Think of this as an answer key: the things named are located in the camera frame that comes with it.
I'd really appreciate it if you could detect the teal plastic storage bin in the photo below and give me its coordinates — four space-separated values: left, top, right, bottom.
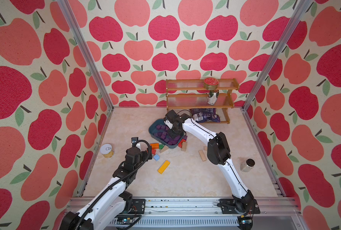
148 119 187 149

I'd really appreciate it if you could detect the right aluminium frame post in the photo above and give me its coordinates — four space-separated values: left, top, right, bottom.
241 0 313 114

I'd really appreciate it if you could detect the natural wood long block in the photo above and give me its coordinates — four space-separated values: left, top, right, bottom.
198 150 207 162

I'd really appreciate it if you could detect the aluminium frame post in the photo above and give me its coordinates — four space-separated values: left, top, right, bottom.
57 1 114 112
241 0 313 114

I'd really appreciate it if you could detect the light blue block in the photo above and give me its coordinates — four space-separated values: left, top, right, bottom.
153 154 160 161

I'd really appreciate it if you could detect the wooden three-tier shelf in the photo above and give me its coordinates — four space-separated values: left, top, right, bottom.
166 79 240 124

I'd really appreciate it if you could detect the natural wood short block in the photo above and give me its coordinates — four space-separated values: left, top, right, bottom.
181 142 187 152

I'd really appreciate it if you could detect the purple snack bag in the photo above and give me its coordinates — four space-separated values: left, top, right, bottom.
190 108 220 123

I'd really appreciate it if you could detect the yellow tin can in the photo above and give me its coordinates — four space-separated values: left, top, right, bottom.
100 144 114 158

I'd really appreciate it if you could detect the red round tin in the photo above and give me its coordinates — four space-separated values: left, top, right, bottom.
203 77 219 91

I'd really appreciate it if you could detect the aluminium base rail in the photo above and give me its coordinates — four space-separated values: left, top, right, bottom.
58 196 303 230

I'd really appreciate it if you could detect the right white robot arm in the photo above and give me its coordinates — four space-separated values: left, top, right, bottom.
164 110 257 215

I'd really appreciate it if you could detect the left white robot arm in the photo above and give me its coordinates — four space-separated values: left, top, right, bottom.
59 142 152 230

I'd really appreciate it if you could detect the left aluminium frame post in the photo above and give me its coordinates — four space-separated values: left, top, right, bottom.
57 1 114 112

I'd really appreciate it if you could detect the orange block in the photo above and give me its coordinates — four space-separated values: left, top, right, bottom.
151 143 160 150

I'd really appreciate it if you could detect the yellow long block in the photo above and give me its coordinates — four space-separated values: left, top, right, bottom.
158 160 170 174

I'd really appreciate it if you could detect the red arch block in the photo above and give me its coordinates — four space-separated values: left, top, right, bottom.
178 139 186 148

